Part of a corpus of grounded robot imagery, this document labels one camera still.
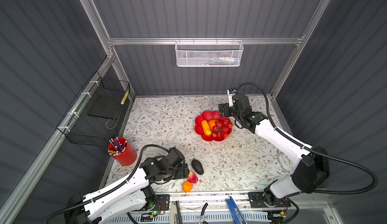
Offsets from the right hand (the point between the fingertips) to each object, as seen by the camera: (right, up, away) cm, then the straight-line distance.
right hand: (228, 104), depth 83 cm
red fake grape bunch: (-2, -15, +9) cm, 17 cm away
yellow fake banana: (-11, -15, +14) cm, 23 cm away
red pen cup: (-55, -24, -8) cm, 60 cm away
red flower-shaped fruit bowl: (-10, -7, +22) cm, 26 cm away
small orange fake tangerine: (-22, -42, -7) cm, 48 cm away
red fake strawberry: (-20, -39, -4) cm, 44 cm away
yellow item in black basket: (-57, +2, -2) cm, 57 cm away
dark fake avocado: (-17, -34, -2) cm, 38 cm away
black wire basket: (-68, -6, -10) cm, 69 cm away
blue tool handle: (+1, -51, -12) cm, 52 cm away
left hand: (-24, -35, -7) cm, 43 cm away
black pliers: (-15, -54, -14) cm, 58 cm away
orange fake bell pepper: (-8, -12, +14) cm, 20 cm away
